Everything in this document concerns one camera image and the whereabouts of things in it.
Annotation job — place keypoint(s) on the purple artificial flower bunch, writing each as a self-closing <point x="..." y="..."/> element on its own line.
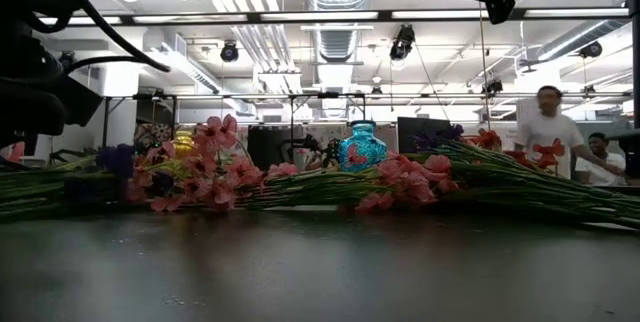
<point x="117" y="159"/>
<point x="440" y="136"/>

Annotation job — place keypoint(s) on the yellow glass vase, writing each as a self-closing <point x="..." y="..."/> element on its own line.
<point x="183" y="142"/>

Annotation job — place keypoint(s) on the blue glass vase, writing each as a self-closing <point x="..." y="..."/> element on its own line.
<point x="372" y="144"/>

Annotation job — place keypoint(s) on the black ceiling spotlight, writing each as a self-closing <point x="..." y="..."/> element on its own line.
<point x="592" y="50"/>
<point x="492" y="87"/>
<point x="229" y="53"/>
<point x="67" y="58"/>
<point x="402" y="44"/>

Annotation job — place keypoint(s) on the floral print partition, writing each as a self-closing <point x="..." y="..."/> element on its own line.
<point x="150" y="134"/>

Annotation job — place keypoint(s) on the black monitor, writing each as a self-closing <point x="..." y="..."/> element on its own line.
<point x="265" y="144"/>
<point x="407" y="129"/>

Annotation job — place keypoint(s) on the black beam with light strips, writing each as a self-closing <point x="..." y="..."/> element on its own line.
<point x="385" y="15"/>

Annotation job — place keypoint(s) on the silver ventilation duct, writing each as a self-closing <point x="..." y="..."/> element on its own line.
<point x="337" y="42"/>
<point x="575" y="37"/>

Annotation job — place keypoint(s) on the black frame bracket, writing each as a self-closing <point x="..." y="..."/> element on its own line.
<point x="631" y="157"/>

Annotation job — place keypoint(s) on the black vertical frame post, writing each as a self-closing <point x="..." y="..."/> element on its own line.
<point x="635" y="62"/>

